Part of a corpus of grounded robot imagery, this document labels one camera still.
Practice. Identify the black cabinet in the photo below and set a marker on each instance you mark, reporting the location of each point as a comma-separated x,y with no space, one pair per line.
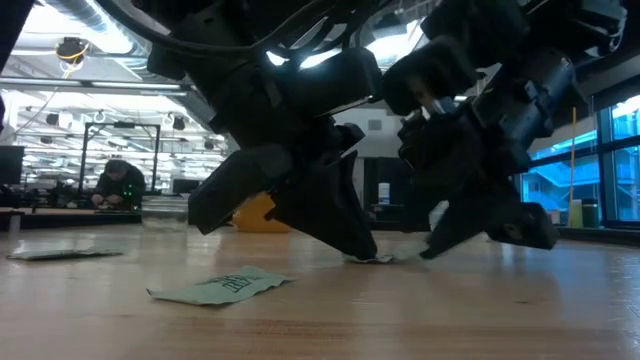
371,175

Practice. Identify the green stevia sweetener packet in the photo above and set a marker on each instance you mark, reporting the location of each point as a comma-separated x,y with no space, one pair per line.
220,291
60,253
400,252

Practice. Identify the grey wall vent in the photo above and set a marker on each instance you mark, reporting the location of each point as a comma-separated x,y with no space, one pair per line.
374,124

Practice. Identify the pale green cup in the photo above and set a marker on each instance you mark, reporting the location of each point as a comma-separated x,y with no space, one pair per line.
575,217

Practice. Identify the black background rig frame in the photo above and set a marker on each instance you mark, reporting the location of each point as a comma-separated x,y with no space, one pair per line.
120,125

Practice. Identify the dark green bottle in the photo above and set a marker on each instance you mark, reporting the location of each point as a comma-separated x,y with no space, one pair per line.
590,215

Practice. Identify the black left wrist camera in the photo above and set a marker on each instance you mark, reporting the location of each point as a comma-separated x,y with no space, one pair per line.
335,80

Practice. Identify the bending person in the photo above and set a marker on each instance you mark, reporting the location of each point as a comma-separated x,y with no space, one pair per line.
122,185

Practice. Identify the yellow mug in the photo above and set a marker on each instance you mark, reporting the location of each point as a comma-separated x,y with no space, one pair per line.
255,220

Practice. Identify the blue glass window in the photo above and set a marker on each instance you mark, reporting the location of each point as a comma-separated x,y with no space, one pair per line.
620,180

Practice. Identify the round black ceiling sensor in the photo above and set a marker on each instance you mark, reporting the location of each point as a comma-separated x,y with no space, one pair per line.
71,49

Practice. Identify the black aluminium table frame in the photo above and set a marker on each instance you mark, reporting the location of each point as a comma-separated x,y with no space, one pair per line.
75,222

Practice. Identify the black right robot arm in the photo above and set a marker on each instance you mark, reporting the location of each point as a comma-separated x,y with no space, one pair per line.
545,90

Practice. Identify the white paper label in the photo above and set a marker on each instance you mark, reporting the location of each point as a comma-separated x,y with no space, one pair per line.
384,193

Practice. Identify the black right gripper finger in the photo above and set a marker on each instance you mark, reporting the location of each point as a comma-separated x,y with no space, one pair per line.
465,222
415,212

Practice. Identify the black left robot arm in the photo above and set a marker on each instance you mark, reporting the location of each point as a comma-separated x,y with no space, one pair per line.
225,90

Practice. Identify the small white post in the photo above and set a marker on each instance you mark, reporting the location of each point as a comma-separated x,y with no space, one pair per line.
15,225

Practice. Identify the black hanging spotlight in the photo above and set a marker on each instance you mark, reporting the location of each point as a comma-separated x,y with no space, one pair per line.
52,119
179,123
209,144

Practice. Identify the small black monitor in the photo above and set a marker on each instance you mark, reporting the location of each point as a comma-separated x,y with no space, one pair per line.
184,186

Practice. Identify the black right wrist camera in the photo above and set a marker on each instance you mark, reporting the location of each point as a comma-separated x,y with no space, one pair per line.
430,75

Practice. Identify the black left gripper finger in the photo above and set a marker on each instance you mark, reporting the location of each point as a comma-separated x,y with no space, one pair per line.
330,210

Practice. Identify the wooden background table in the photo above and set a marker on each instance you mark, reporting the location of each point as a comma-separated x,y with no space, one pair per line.
50,210

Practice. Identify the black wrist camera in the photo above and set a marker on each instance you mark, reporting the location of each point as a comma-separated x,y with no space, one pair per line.
430,75
335,80

